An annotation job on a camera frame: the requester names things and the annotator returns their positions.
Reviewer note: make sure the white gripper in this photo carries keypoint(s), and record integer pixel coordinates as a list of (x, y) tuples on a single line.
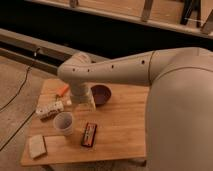
[(86, 100)]

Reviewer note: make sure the orange pepper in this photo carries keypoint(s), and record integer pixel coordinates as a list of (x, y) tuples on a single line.
[(60, 92)]

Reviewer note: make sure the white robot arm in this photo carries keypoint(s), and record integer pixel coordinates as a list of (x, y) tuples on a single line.
[(179, 107)]

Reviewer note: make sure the dark brown bowl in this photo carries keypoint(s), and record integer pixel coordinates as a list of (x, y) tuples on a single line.
[(101, 94)]

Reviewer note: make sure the white paper cup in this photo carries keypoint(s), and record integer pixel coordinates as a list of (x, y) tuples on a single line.
[(63, 123)]

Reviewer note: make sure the white snack packet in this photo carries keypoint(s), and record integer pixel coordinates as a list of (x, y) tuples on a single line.
[(49, 109)]

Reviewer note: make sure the beige sponge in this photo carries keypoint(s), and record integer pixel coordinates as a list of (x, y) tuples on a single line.
[(36, 146)]

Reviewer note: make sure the grey metal floor rail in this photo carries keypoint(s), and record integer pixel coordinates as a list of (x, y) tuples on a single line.
[(25, 49)]

